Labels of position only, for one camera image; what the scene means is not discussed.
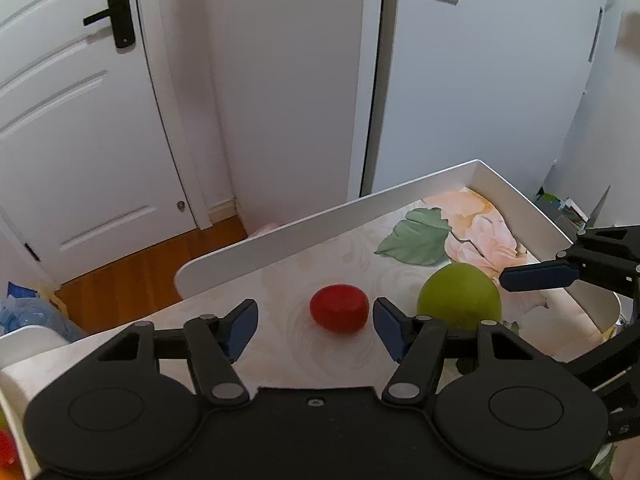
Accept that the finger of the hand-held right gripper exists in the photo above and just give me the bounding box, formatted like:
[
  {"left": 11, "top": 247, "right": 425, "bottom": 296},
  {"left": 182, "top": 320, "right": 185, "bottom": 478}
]
[
  {"left": 570, "top": 322, "right": 640, "bottom": 443},
  {"left": 500, "top": 225, "right": 640, "bottom": 301}
]

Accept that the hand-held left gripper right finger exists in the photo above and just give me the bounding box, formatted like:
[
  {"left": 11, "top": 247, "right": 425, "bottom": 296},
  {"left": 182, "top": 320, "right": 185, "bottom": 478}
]
[{"left": 372, "top": 296, "right": 543, "bottom": 406}]

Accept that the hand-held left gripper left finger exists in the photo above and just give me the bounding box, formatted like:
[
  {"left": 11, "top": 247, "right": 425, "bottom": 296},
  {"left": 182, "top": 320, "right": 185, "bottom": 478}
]
[{"left": 97, "top": 298, "right": 260, "bottom": 406}]

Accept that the small red tomato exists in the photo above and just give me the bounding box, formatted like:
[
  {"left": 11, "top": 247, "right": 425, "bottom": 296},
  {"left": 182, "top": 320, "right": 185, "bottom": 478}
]
[{"left": 309, "top": 284, "right": 371, "bottom": 333}]

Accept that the dull green round fruit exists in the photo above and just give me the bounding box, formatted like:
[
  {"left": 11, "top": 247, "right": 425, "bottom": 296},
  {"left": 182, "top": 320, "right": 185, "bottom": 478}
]
[{"left": 416, "top": 262, "right": 502, "bottom": 331}]

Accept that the white tray table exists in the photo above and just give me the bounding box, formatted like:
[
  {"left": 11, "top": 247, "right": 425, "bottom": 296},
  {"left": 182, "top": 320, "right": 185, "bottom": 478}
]
[{"left": 0, "top": 159, "right": 623, "bottom": 480}]

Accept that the cardboard box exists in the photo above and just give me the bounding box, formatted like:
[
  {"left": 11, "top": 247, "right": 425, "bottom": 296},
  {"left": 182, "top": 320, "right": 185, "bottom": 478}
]
[{"left": 557, "top": 185, "right": 612, "bottom": 231}]

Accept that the white sliding door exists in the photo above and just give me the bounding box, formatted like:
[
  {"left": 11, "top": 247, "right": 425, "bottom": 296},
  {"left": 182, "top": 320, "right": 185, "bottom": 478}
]
[{"left": 360, "top": 0, "right": 616, "bottom": 196}]

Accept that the blue plastic bag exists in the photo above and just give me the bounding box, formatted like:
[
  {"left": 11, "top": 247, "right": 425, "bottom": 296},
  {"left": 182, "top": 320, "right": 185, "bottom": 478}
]
[{"left": 0, "top": 282, "right": 86, "bottom": 343}]

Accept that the white panelled door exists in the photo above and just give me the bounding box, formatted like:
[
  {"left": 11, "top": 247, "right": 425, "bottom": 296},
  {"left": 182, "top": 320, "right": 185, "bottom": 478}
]
[{"left": 0, "top": 0, "right": 201, "bottom": 286}]

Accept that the black door lock handle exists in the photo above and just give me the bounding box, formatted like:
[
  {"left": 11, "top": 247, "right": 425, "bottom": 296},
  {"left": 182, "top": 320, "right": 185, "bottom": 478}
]
[{"left": 82, "top": 0, "right": 137, "bottom": 51}]

